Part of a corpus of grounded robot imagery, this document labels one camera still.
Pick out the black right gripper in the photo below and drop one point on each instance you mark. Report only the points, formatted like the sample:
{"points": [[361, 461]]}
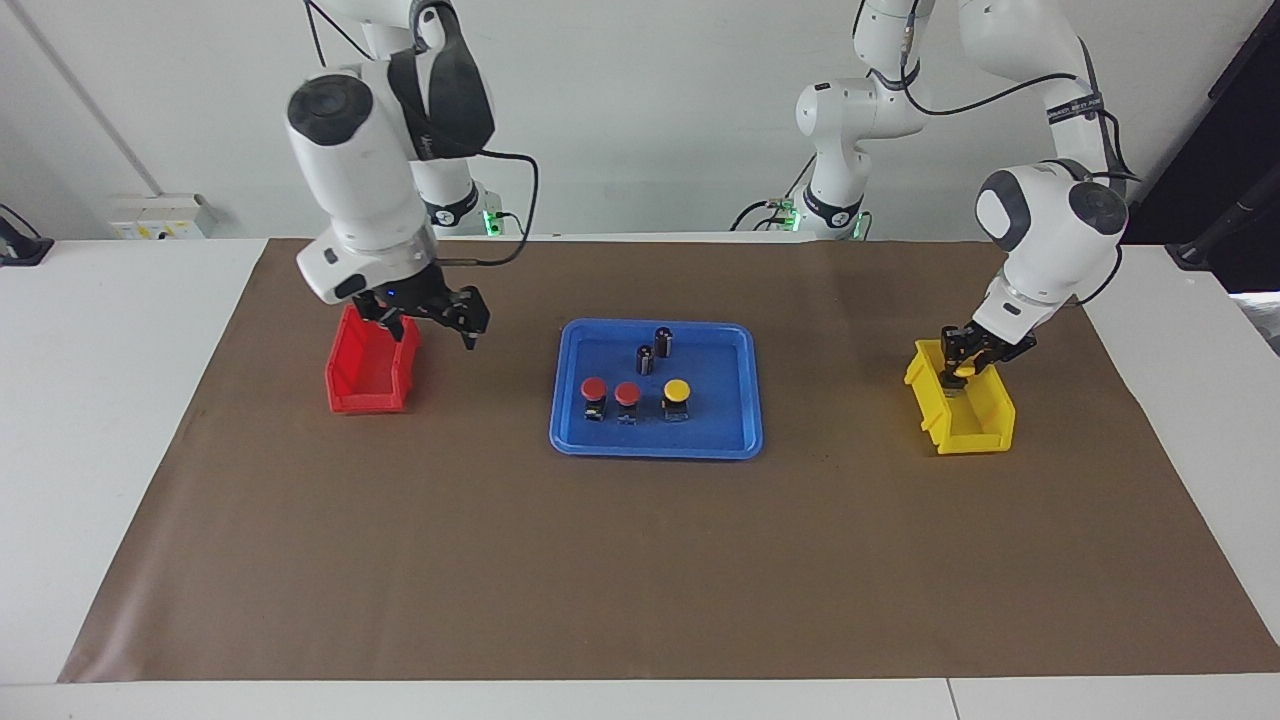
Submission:
{"points": [[410, 298]]}

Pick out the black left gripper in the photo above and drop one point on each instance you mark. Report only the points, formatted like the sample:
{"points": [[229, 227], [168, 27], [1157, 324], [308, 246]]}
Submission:
{"points": [[985, 345]]}

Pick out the yellow push button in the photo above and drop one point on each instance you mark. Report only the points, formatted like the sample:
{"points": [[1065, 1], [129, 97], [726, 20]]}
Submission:
{"points": [[965, 372], [677, 389]]}

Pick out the red push button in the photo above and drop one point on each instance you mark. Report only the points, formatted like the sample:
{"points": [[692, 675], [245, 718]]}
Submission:
{"points": [[594, 388], [627, 394]]}

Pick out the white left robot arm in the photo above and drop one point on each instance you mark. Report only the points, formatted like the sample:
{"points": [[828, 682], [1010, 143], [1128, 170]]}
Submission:
{"points": [[1050, 240]]}

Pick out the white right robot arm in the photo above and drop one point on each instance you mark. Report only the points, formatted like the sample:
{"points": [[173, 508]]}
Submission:
{"points": [[350, 170]]}

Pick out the blue plastic tray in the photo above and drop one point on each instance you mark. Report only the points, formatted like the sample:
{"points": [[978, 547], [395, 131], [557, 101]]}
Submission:
{"points": [[715, 425]]}

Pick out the yellow plastic bin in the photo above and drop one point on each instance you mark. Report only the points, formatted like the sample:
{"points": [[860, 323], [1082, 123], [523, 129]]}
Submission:
{"points": [[985, 440]]}

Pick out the red plastic bin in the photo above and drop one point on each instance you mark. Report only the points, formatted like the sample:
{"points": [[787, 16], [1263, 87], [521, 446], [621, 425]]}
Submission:
{"points": [[365, 402]]}

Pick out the green lit base connector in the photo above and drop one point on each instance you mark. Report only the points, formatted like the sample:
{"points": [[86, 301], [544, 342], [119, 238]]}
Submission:
{"points": [[497, 222], [785, 218]]}

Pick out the black cylindrical capacitor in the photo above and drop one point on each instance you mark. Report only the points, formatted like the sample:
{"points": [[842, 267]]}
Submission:
{"points": [[645, 360], [663, 342]]}

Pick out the black tripod leg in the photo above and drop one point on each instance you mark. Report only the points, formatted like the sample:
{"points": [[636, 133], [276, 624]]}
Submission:
{"points": [[1215, 235]]}

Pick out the brown paper table mat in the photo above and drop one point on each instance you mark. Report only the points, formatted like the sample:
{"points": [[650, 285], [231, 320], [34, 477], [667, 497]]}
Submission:
{"points": [[600, 560]]}

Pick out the grey device corner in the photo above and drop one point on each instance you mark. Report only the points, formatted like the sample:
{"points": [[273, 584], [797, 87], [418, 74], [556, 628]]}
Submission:
{"points": [[1265, 315]]}

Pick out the black curtain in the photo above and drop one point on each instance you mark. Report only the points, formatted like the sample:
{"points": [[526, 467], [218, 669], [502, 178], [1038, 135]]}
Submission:
{"points": [[1230, 120]]}

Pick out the white wall power strip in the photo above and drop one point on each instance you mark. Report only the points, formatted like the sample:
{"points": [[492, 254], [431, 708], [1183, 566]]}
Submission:
{"points": [[160, 218]]}

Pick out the black clamp mount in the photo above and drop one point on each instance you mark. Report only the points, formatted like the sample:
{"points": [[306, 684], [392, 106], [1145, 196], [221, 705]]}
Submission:
{"points": [[20, 248]]}

